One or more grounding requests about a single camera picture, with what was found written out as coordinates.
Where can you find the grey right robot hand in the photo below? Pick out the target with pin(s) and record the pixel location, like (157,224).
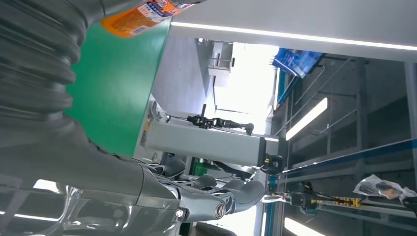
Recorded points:
(97,182)

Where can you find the green table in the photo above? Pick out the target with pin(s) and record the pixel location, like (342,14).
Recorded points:
(114,91)

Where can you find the green crate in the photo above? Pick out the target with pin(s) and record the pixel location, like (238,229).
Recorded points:
(198,167)

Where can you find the white cabinet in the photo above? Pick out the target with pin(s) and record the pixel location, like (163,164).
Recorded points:
(221,70)

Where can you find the long ceiling lamp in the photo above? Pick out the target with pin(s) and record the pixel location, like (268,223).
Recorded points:
(299,229)
(306,119)

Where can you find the grey metal rack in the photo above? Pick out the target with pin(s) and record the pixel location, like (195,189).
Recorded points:
(361,107)

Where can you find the clear plastic bag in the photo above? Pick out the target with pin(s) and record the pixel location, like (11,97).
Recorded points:
(378,189)

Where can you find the white wall light strip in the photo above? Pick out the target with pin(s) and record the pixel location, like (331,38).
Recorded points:
(293,35)

